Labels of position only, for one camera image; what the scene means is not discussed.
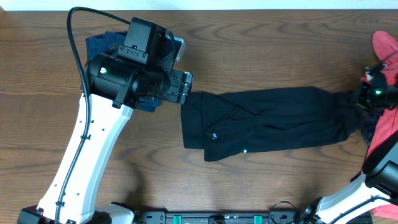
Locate black polo shirt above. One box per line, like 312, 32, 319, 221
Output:
181, 86, 363, 162

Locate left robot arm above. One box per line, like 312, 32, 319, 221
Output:
17, 17, 192, 223

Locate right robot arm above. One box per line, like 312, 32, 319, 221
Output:
294, 62, 397, 223

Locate folded dark blue shorts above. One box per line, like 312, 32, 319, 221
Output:
85, 31, 161, 113

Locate dark patterned garment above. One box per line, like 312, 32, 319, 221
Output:
361, 112, 380, 147

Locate red shirt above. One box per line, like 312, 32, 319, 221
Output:
359, 30, 398, 220

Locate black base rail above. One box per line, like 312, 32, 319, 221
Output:
136, 208, 373, 224

